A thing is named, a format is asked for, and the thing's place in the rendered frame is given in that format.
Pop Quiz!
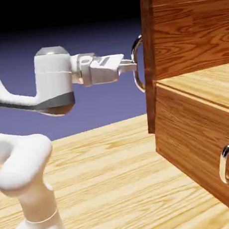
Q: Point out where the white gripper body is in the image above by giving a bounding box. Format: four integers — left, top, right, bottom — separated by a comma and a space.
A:
88, 53, 128, 86

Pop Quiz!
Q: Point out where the large curved metal handle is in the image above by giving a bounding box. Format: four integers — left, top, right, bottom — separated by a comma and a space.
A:
128, 34, 149, 95

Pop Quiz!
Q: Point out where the tall wooden cabinet door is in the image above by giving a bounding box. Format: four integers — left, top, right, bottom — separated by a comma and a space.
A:
133, 0, 167, 135

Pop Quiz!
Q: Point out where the wooden cabinet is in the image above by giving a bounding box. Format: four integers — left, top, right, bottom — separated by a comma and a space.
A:
133, 0, 229, 228

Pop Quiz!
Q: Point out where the wide wooden cabinet door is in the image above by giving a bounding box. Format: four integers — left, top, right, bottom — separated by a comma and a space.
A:
148, 77, 229, 225

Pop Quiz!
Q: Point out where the small curved metal handle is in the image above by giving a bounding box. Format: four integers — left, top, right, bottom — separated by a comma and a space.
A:
216, 144, 229, 186

